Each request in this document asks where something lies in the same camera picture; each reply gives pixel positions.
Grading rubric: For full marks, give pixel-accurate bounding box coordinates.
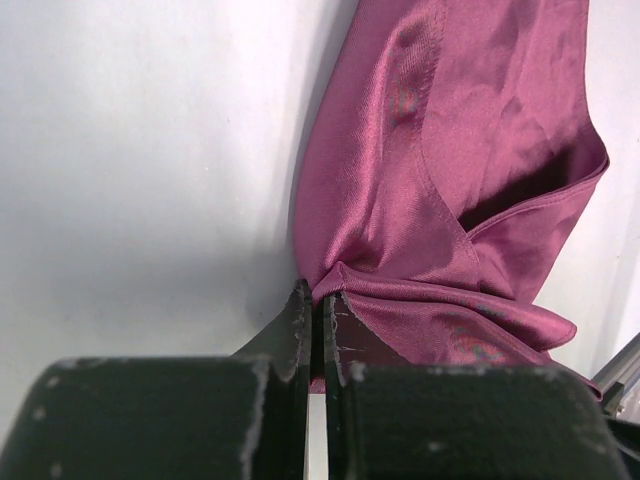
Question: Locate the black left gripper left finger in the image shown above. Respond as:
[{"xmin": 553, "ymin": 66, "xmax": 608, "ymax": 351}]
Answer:
[{"xmin": 1, "ymin": 281, "xmax": 312, "ymax": 479}]

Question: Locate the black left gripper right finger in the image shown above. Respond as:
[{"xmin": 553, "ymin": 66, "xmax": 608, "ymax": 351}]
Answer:
[{"xmin": 322, "ymin": 294, "xmax": 628, "ymax": 479}]

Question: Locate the purple cloth napkin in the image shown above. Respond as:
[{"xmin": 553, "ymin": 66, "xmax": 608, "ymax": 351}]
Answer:
[{"xmin": 293, "ymin": 0, "xmax": 611, "ymax": 405}]

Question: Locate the right aluminium side rail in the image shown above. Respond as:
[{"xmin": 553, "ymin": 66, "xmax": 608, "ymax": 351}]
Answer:
[{"xmin": 592, "ymin": 334, "xmax": 639, "ymax": 423}]

